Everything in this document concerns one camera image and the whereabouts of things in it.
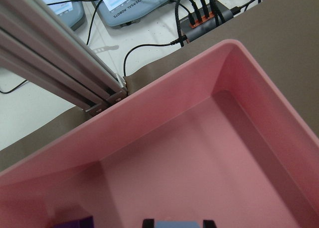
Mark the pink plastic box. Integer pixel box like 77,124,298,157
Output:
0,39,319,228

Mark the blue teach pendant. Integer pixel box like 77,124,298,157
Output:
93,0,170,27
43,0,85,31

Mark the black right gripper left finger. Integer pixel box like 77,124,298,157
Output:
142,219,155,228

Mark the grey usb hub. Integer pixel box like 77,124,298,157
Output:
179,0,234,43

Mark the thin black cable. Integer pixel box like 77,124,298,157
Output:
123,37,187,78

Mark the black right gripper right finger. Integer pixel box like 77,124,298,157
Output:
202,220,216,228

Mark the blue block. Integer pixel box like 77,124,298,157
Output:
155,221,200,228

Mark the purple block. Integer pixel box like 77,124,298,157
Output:
53,216,95,228

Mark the aluminium frame post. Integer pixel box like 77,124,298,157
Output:
0,0,127,115

